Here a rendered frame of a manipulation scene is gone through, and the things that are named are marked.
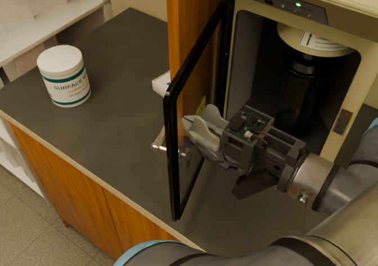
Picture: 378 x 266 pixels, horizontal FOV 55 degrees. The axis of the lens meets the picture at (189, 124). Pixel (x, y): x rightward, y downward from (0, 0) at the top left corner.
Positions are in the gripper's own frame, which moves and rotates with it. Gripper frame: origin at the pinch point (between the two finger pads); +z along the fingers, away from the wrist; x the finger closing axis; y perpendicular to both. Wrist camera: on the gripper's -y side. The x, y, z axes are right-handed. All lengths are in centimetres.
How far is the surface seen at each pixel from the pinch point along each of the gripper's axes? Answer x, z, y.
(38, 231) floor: 12, 87, -128
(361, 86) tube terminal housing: -25.1, -21.8, 2.2
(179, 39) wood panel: -16.2, 14.2, 3.1
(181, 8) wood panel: -17.0, 14.2, 9.8
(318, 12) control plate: -17.8, -11.9, 17.7
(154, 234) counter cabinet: 2, 11, -54
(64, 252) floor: 11, 67, -128
